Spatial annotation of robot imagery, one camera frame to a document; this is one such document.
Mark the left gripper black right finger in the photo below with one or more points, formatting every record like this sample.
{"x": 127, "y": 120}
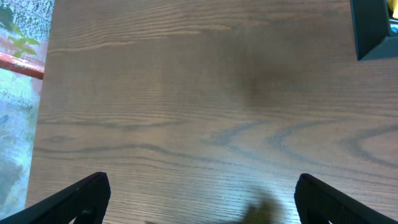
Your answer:
{"x": 318, "y": 202}

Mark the red railing bar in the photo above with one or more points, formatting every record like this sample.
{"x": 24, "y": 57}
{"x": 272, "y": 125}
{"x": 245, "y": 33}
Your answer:
{"x": 8, "y": 62}

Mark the green plant leaves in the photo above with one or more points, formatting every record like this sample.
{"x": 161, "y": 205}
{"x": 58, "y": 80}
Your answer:
{"x": 19, "y": 43}

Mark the blue Oreo cookie pack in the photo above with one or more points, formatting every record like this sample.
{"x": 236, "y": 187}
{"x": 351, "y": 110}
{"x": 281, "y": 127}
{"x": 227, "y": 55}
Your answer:
{"x": 394, "y": 30}

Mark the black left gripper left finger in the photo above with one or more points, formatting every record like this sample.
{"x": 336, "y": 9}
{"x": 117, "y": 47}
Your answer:
{"x": 83, "y": 202}

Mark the dark green box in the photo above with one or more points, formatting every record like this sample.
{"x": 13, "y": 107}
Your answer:
{"x": 372, "y": 30}

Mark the yellow snack bag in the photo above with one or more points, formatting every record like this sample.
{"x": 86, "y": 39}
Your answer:
{"x": 393, "y": 6}

